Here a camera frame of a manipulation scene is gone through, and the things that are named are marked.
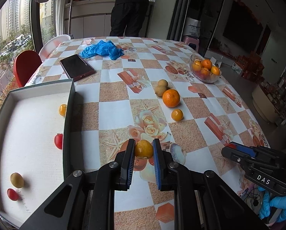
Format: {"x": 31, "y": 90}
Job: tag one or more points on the black smartphone in red case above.
{"x": 77, "y": 67}

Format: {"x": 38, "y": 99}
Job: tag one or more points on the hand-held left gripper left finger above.
{"x": 130, "y": 165}

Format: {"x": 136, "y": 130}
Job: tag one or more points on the pink plastic stool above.
{"x": 191, "y": 43}

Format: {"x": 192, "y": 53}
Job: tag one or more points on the red plastic chair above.
{"x": 26, "y": 68}

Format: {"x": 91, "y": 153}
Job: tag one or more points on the stack of red gift boxes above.
{"x": 249, "y": 68}

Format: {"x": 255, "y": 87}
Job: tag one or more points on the clear glass bowl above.
{"x": 205, "y": 78}

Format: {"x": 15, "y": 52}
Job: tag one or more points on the checkered printed tablecloth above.
{"x": 109, "y": 115}

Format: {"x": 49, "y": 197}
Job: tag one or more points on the white shopping bag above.
{"x": 193, "y": 27}

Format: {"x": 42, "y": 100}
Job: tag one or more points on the white kitchen cabinet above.
{"x": 90, "y": 21}

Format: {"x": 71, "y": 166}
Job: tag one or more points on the grey box with white inside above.
{"x": 37, "y": 136}

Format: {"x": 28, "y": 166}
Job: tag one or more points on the small white step stool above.
{"x": 216, "y": 61}

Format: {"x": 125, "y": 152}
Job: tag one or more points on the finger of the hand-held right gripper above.
{"x": 245, "y": 149}
{"x": 234, "y": 155}

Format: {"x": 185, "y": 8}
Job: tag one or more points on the round beige side table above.
{"x": 265, "y": 103}

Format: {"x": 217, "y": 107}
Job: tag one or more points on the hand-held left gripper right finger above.
{"x": 157, "y": 165}

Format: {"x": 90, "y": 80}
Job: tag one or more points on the metal pole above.
{"x": 70, "y": 16}

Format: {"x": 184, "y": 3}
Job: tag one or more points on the black wall television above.
{"x": 243, "y": 32}

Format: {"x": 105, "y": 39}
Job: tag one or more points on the large orange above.
{"x": 171, "y": 98}

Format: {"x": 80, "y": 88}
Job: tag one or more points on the small brown round fruit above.
{"x": 16, "y": 179}
{"x": 159, "y": 91}
{"x": 162, "y": 83}

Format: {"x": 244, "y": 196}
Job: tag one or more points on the yellow cherry tomato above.
{"x": 177, "y": 115}
{"x": 144, "y": 149}
{"x": 62, "y": 110}

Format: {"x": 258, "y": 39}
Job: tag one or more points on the crumpled blue disposable gloves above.
{"x": 102, "y": 49}

